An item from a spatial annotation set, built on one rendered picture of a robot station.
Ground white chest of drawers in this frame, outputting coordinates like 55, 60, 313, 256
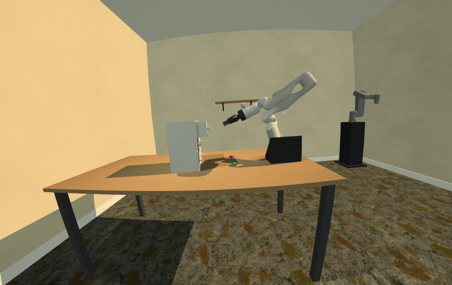
165, 121, 200, 174

